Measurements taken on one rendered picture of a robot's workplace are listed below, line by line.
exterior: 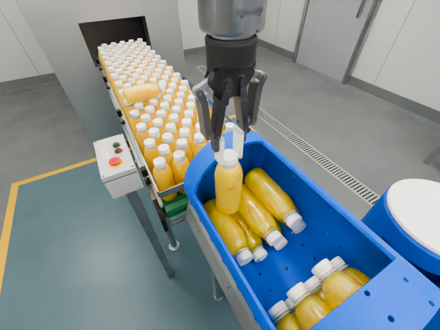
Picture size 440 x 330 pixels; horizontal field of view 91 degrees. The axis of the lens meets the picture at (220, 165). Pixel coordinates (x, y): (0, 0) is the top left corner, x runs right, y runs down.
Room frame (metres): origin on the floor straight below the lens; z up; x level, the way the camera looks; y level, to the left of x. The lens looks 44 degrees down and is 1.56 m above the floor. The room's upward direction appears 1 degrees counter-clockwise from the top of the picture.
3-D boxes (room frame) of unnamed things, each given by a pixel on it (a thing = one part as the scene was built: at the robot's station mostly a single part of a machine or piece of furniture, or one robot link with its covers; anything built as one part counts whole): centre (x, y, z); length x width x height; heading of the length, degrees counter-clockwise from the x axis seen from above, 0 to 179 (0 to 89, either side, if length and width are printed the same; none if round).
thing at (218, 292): (0.40, 0.03, 0.31); 0.06 x 0.06 x 0.63; 28
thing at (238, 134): (0.35, -0.04, 1.28); 0.03 x 0.01 x 0.07; 28
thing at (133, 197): (0.53, 0.35, 0.50); 0.04 x 0.04 x 1.00; 28
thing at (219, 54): (0.34, -0.02, 1.44); 0.08 x 0.07 x 0.09; 118
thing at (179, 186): (0.56, 0.03, 0.96); 0.40 x 0.01 x 0.03; 118
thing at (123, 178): (0.53, 0.35, 1.05); 0.20 x 0.10 x 0.10; 28
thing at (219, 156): (0.33, 0.00, 1.28); 0.03 x 0.01 x 0.07; 28
